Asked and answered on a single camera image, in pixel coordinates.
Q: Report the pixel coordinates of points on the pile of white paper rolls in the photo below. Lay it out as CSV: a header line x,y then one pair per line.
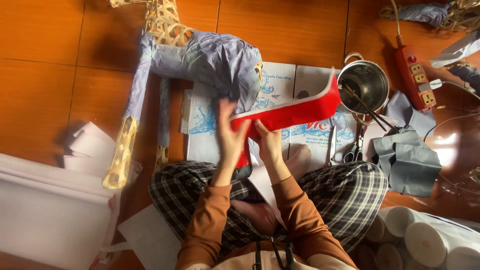
x,y
420,240

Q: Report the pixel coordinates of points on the flattened cardboard box blue print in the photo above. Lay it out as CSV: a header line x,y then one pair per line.
x,y
277,80

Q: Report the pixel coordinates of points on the stack of white paper sheets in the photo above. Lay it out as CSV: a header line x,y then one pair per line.
x,y
48,210

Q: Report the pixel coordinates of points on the steel pot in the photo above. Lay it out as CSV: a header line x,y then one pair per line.
x,y
369,84

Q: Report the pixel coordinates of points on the red paper sheet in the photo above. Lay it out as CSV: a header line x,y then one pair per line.
x,y
296,112

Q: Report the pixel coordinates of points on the person's plaid trousers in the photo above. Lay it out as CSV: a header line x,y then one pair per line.
x,y
341,195

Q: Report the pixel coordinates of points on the bamboo frame figure grey paper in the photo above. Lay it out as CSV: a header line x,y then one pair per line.
x,y
210,60

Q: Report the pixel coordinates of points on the dark sticks in pot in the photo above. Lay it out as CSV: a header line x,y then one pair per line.
x,y
365,108

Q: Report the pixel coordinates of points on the crumpled grey paper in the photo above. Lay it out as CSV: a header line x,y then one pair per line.
x,y
467,75

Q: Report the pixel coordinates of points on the bamboo frame with grey paper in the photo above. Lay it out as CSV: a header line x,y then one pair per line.
x,y
431,13

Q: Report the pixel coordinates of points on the white paper strip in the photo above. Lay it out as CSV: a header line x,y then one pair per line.
x,y
455,50

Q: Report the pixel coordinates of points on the large grey paper piece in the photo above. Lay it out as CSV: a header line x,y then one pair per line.
x,y
407,163

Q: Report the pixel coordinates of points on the scissors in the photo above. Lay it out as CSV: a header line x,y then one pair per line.
x,y
356,150

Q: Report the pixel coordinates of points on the grey paper sheet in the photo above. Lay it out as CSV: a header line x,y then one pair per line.
x,y
152,240

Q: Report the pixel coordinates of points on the small grey paper piece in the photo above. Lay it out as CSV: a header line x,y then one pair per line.
x,y
407,112

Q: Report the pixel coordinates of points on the person's foot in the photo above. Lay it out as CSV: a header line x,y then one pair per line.
x,y
300,161
255,217

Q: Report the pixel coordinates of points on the person's left hand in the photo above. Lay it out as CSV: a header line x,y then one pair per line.
x,y
228,138

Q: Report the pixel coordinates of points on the metal knife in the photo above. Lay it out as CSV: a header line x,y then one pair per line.
x,y
333,144

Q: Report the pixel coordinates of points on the red power strip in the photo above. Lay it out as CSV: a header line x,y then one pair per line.
x,y
417,77

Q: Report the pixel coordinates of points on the person's right hand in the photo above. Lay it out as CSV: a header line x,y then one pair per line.
x,y
270,146

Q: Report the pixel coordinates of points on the white paper sheet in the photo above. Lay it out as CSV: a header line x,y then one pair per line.
x,y
264,187

